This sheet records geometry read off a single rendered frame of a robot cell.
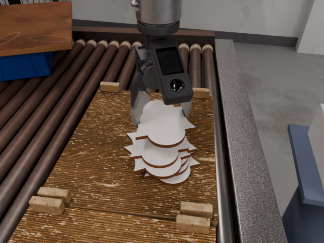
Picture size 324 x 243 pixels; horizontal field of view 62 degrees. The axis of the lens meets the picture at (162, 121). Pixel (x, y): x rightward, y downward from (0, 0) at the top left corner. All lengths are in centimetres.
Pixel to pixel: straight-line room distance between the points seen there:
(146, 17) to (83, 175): 34
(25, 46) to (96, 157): 47
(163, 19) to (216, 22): 322
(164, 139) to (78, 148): 23
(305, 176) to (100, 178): 48
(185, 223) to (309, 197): 33
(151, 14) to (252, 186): 40
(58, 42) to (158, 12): 56
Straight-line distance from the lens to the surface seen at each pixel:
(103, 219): 53
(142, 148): 56
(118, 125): 70
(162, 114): 57
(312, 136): 84
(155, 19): 44
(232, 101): 84
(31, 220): 57
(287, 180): 194
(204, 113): 74
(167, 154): 55
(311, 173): 76
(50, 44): 93
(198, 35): 120
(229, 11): 360
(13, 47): 96
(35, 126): 80
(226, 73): 99
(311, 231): 92
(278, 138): 222
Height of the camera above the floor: 138
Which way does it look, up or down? 39 degrees down
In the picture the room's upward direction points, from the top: straight up
